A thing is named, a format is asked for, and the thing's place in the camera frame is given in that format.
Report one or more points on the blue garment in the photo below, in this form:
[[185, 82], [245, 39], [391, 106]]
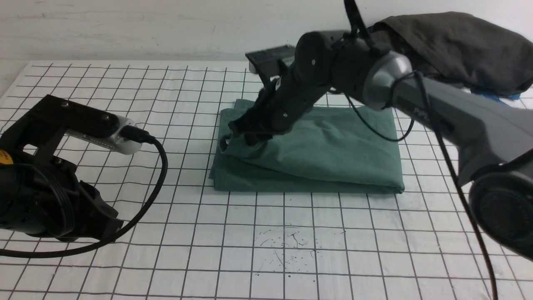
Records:
[[493, 96]]

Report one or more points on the green long-sleeve top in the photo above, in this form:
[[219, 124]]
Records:
[[328, 150]]

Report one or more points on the black gripper, viewer left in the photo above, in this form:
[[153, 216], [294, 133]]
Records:
[[87, 214]]

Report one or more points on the wrist camera, viewer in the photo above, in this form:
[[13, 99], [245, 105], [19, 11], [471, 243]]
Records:
[[272, 62], [35, 137]]

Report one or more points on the wrist camera, viewer right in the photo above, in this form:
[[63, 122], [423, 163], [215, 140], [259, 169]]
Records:
[[272, 62]]

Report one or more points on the dark grey-brown garment pile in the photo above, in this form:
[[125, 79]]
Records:
[[461, 50]]

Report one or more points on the black gripper, viewer right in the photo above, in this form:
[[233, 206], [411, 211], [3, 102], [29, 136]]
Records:
[[275, 113]]

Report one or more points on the white grid-pattern table cloth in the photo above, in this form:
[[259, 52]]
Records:
[[197, 243]]

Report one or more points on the wrist camera, viewer left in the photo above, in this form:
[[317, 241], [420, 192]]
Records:
[[35, 137]]

